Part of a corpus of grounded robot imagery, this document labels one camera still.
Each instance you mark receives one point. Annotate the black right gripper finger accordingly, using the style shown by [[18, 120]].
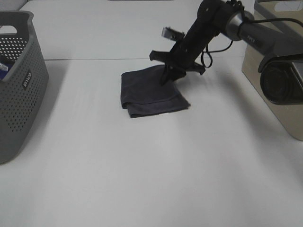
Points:
[[175, 74]]

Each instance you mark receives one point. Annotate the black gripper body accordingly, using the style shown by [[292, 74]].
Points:
[[184, 53]]

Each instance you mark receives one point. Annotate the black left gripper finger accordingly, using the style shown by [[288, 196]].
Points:
[[165, 77]]

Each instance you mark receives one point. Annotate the dark grey towel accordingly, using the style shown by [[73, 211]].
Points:
[[143, 95]]

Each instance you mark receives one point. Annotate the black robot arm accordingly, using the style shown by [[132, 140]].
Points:
[[281, 69]]

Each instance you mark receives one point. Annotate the beige basket with grey rim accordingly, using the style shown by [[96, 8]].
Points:
[[290, 116]]

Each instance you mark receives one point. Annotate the grey perforated plastic basket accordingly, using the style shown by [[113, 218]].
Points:
[[23, 88]]

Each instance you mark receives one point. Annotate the blue white item in basket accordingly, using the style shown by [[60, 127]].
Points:
[[5, 66]]

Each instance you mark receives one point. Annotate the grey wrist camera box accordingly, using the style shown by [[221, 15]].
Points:
[[171, 34]]

